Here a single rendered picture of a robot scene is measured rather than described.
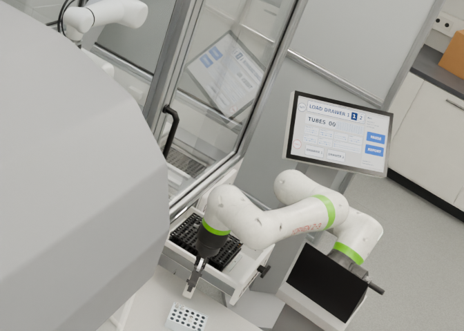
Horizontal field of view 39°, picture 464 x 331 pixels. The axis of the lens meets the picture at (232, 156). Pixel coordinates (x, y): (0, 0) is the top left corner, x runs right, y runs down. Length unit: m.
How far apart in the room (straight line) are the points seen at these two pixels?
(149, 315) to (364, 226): 0.88
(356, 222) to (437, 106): 2.57
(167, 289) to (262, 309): 1.26
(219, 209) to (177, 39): 0.52
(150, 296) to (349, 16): 2.05
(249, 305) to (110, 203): 2.40
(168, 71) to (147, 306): 0.91
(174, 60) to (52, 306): 0.76
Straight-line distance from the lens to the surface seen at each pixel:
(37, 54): 1.28
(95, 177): 1.16
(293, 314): 2.62
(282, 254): 3.45
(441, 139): 5.08
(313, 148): 2.98
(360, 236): 2.54
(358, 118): 3.11
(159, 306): 2.28
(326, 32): 3.78
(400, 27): 3.64
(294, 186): 2.22
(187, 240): 2.39
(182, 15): 1.59
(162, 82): 1.67
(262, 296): 3.59
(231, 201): 1.85
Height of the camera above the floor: 2.35
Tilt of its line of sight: 30 degrees down
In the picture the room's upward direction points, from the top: 22 degrees clockwise
